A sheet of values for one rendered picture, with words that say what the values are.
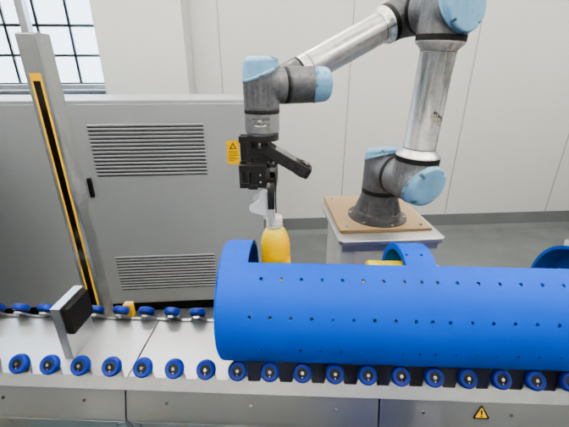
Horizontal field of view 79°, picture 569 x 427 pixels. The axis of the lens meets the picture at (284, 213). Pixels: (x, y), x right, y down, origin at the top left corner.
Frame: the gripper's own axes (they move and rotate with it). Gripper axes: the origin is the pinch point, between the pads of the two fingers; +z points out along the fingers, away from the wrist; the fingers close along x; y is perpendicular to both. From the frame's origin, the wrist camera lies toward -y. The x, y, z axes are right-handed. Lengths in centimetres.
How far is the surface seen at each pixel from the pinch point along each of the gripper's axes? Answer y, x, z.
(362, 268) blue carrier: -19.6, 12.3, 6.3
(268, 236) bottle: 1.2, 2.5, 3.8
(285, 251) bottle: -2.8, 2.4, 7.7
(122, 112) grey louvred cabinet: 93, -121, -11
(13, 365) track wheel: 61, 17, 31
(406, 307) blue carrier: -27.6, 18.1, 11.5
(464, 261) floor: -156, -203, 130
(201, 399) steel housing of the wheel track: 16.9, 18.3, 39.0
